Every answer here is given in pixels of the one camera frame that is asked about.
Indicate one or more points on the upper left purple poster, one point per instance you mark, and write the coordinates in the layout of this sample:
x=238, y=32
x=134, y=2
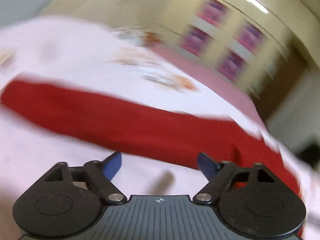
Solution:
x=210, y=16

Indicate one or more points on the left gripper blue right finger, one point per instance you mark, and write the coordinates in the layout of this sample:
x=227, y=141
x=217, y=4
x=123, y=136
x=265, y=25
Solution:
x=219, y=176

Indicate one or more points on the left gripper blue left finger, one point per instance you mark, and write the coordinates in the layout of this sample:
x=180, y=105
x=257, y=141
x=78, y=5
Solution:
x=99, y=175

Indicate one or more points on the upper right purple poster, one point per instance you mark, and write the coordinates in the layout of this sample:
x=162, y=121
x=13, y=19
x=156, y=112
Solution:
x=250, y=37

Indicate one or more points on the lower right purple poster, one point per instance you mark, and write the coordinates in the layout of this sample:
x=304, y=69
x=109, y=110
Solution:
x=232, y=64

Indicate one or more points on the lower left purple poster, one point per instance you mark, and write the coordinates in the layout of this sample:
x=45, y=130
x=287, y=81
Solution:
x=195, y=41

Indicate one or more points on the white floral duvet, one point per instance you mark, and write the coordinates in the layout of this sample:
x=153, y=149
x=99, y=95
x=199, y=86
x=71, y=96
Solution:
x=85, y=55

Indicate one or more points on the red knit sweater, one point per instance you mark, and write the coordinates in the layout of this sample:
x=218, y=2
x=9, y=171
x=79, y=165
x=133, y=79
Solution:
x=140, y=130

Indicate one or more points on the pink checked bedsheet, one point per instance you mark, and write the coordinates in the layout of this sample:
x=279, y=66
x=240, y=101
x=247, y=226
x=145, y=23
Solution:
x=211, y=79

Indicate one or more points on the cream wardrobe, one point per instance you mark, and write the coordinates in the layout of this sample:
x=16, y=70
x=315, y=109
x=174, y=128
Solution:
x=282, y=21

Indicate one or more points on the purple poster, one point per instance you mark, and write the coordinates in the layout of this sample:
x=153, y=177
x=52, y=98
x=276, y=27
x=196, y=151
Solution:
x=250, y=37
x=195, y=41
x=232, y=64
x=210, y=16

